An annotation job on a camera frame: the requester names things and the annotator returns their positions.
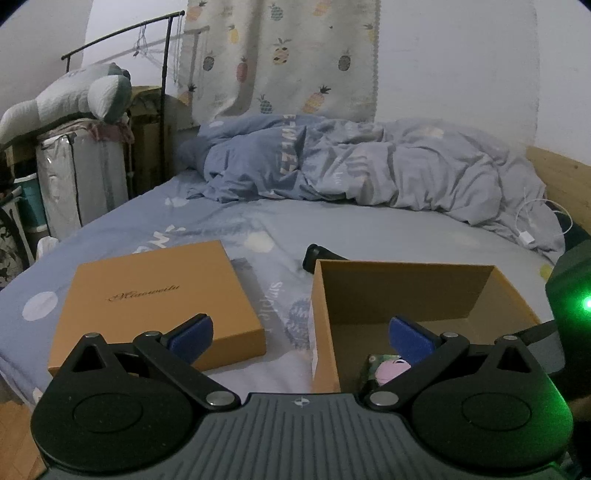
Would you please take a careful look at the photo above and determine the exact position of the pink computer mouse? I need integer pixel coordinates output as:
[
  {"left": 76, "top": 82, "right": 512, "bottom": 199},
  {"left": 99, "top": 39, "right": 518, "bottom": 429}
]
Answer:
[{"left": 375, "top": 359, "right": 412, "bottom": 386}]

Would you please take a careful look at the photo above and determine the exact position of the green patterned packet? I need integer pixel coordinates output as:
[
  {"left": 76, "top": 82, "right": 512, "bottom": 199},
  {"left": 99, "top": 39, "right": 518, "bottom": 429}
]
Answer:
[{"left": 359, "top": 354, "right": 401, "bottom": 390}]

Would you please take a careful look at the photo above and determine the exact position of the orange box lid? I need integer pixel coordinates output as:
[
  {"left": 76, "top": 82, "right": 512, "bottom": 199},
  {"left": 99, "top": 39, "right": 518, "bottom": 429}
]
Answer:
[{"left": 48, "top": 241, "right": 266, "bottom": 374}]

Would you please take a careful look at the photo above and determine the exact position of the open orange cardboard box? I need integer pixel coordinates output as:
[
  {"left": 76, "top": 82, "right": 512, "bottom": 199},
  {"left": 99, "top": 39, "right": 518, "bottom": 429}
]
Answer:
[{"left": 311, "top": 260, "right": 541, "bottom": 393}]

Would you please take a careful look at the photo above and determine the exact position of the light blue bed sheet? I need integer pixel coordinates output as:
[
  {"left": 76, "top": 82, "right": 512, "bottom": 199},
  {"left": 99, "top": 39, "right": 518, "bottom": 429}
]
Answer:
[{"left": 1, "top": 171, "right": 552, "bottom": 407}]

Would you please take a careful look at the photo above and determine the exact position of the wooden headboard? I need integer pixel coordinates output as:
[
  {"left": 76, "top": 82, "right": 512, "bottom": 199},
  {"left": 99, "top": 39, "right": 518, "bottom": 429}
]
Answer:
[{"left": 526, "top": 146, "right": 591, "bottom": 233}]

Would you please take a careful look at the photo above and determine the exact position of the clear zip storage bag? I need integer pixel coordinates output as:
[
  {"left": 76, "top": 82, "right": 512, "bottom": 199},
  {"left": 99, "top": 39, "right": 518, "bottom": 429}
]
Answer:
[{"left": 36, "top": 129, "right": 128, "bottom": 240}]

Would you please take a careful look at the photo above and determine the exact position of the teal plastic storage bin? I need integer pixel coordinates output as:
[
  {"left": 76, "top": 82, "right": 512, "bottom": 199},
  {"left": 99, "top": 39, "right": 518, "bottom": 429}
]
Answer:
[{"left": 14, "top": 173, "right": 48, "bottom": 231}]

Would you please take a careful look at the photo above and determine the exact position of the blue grey crumpled duvet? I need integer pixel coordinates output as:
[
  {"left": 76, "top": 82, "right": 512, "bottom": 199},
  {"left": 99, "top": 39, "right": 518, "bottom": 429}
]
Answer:
[{"left": 177, "top": 114, "right": 566, "bottom": 261}]

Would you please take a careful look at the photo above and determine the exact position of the pineapple print curtain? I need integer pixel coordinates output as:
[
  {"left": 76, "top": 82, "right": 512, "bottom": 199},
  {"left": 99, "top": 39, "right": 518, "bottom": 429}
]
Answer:
[{"left": 178, "top": 0, "right": 380, "bottom": 129}]

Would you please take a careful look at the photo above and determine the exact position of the black metal clothes rack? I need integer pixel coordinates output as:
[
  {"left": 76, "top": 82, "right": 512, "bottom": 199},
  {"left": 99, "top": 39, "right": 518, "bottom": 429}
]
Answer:
[{"left": 60, "top": 10, "right": 185, "bottom": 198}]

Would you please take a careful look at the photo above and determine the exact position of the white charger with cable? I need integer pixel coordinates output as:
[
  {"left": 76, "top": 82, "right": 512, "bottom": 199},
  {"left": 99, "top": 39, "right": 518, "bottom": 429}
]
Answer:
[{"left": 514, "top": 196, "right": 575, "bottom": 248}]

